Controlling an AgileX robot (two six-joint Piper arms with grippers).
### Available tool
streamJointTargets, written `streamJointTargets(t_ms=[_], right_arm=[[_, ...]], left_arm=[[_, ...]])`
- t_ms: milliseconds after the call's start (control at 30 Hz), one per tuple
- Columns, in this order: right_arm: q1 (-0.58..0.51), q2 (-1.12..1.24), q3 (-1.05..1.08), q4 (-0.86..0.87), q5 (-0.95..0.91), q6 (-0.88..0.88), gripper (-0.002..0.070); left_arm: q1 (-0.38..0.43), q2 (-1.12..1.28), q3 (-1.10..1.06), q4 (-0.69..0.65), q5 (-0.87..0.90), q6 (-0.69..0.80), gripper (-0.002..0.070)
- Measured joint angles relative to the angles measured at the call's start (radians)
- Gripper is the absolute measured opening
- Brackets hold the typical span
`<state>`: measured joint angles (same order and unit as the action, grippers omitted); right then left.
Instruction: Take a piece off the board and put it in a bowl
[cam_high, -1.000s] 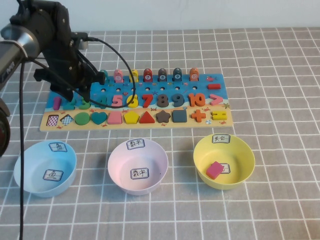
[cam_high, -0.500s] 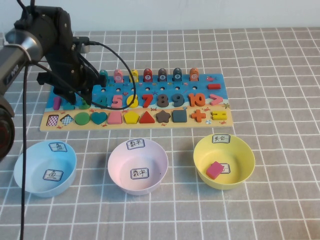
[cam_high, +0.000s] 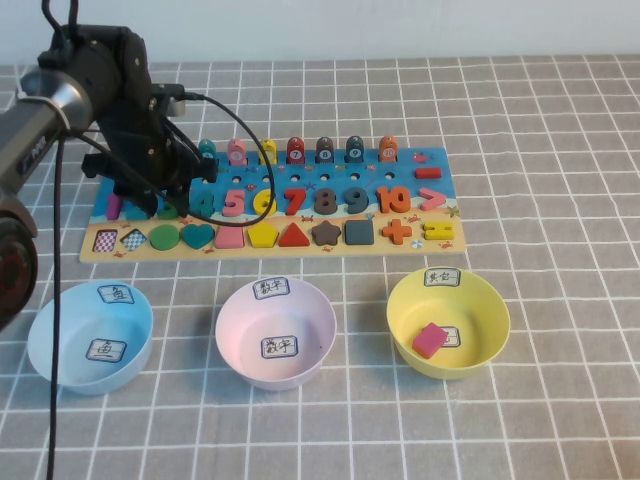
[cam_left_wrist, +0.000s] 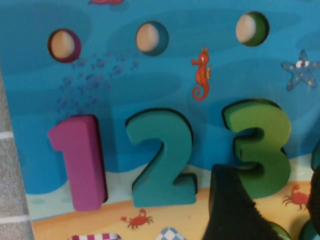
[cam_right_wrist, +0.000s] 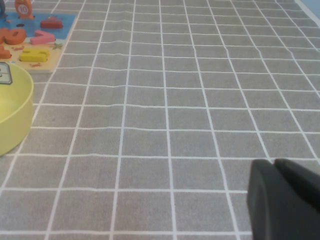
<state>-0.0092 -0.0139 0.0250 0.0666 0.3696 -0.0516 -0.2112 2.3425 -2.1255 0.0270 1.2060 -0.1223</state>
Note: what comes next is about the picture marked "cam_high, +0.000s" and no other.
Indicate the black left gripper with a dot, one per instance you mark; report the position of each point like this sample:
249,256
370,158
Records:
150,160

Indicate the green wooden number 3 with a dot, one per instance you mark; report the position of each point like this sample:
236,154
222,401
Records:
165,210

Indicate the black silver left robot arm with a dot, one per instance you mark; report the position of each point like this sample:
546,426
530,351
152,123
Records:
30,135

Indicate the green wooden circle piece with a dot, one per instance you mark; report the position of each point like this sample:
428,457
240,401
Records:
165,237

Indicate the teal wooden heart piece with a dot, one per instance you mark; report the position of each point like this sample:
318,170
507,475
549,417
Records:
197,235

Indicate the pink wooden trapezoid piece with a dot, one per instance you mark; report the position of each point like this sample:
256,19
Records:
230,239

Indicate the yellow wooden pentagon piece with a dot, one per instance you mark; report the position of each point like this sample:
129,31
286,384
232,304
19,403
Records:
263,237

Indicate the red wooden triangle piece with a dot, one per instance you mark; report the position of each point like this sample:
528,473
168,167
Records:
295,239

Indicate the light blue labelled bowl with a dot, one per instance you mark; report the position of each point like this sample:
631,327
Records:
75,320

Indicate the brown wooden star piece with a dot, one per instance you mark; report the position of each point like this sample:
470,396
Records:
327,234

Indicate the pink labelled bowl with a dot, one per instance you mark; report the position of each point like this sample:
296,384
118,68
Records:
300,320

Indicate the dark grey wooden square piece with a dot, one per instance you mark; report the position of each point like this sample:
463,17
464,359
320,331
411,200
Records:
359,233

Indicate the wooden number puzzle board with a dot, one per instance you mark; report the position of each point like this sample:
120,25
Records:
372,182

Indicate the magenta wooden rectangle piece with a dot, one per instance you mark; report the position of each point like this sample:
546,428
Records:
429,341

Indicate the yellow labelled bowl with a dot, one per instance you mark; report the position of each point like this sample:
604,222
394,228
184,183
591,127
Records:
470,310

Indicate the teal wooden number 2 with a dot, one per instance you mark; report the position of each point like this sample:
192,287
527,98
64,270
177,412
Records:
132,211

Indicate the teal wooden number 4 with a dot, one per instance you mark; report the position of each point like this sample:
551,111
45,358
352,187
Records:
210,205

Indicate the magenta wooden number 1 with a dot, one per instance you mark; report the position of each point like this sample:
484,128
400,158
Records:
115,207

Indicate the teal fish peg printed 4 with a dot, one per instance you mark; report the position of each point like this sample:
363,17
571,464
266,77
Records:
206,149

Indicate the pink wooden number 5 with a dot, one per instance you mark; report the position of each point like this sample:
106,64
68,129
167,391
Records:
237,209

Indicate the pink fish peg printed 5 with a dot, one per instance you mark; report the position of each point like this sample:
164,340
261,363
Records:
236,155

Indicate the yellow wooden number 6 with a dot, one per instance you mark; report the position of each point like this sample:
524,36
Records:
257,202

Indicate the yellow fish peg printed 6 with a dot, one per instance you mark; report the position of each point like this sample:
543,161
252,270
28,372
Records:
265,150

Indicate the red wooden number 7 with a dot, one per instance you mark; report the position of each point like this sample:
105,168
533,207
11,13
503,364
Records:
296,200

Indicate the red fish peg printed 7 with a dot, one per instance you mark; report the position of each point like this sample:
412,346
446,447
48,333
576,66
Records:
296,152

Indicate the brown wooden number 8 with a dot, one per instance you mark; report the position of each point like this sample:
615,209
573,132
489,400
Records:
326,201

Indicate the brown fish peg printed 8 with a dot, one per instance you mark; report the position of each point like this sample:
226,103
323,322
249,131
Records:
325,152

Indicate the dark teal fish peg printed 9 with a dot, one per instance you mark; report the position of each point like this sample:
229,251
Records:
355,151

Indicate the dark grey wooden number 9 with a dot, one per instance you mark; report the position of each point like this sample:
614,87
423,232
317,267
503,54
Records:
364,200

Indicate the orange wooden number 10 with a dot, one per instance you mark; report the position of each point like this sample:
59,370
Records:
385,200

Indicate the orange fish peg printed 10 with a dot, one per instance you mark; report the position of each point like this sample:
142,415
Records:
388,150

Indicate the orange wooden plus sign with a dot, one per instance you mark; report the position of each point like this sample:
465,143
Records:
397,232

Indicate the red wooden minus sign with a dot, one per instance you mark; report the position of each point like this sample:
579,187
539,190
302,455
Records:
429,173

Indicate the pink wooden greater-than sign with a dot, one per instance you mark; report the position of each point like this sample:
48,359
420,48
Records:
439,199

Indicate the yellow wooden equals sign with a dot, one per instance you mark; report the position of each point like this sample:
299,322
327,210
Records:
438,226

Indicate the grey white-grid tablecloth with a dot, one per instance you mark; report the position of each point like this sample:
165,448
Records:
550,200

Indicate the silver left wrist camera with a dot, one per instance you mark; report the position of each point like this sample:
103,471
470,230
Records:
175,106

